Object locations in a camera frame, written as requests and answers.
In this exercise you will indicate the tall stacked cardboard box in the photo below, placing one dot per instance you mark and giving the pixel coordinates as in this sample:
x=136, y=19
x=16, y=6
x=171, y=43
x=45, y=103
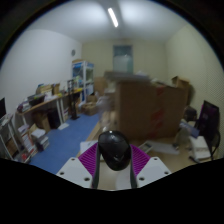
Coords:
x=100, y=85

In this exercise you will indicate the ceiling tube light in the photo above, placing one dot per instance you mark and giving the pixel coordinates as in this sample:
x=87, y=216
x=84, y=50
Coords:
x=113, y=17

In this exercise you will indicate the small cardboard box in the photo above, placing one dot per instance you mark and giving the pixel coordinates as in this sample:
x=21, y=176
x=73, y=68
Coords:
x=55, y=88

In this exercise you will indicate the stack of books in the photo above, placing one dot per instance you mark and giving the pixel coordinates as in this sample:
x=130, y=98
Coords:
x=40, y=140

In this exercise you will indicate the wooden desk with white legs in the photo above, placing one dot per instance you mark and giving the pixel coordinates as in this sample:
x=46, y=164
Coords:
x=43, y=104

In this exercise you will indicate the glass display cabinet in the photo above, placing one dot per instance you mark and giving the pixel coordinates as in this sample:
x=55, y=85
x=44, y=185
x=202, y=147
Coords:
x=83, y=78

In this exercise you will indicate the open cardboard box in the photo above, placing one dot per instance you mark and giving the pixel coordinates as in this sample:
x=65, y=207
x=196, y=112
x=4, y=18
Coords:
x=90, y=108

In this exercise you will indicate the black computer monitor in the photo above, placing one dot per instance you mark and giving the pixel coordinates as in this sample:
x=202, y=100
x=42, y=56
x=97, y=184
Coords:
x=207, y=120

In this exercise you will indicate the small black monitor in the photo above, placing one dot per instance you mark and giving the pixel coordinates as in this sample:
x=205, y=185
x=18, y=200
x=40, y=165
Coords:
x=2, y=108

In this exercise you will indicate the tall black stand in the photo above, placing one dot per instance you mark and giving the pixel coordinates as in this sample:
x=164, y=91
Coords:
x=73, y=100

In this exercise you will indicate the black storage bin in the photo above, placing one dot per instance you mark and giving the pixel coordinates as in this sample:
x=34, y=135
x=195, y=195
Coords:
x=36, y=100

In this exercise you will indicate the cardboard box with black print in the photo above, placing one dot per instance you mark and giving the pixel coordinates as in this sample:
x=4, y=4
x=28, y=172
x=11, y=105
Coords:
x=41, y=122

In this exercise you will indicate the large brown cardboard box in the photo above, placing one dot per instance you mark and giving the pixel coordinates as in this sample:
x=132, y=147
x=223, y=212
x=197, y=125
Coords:
x=146, y=110

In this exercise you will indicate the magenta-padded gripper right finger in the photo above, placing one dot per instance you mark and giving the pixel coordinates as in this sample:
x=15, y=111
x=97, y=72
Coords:
x=143, y=165

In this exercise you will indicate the black computer tower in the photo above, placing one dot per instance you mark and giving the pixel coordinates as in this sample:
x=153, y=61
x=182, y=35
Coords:
x=54, y=118

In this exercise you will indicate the grey door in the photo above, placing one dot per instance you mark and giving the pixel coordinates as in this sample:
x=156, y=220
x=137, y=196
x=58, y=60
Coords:
x=123, y=58

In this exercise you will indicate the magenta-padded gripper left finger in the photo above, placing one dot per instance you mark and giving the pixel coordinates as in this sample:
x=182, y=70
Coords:
x=85, y=166

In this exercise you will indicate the white shelf unit with books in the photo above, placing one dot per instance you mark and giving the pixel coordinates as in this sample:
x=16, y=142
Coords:
x=16, y=140

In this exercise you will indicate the round wall clock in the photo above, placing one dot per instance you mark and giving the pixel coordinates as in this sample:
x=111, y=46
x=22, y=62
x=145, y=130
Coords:
x=73, y=52

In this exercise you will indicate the black computer mouse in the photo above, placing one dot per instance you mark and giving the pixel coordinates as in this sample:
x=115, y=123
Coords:
x=114, y=150

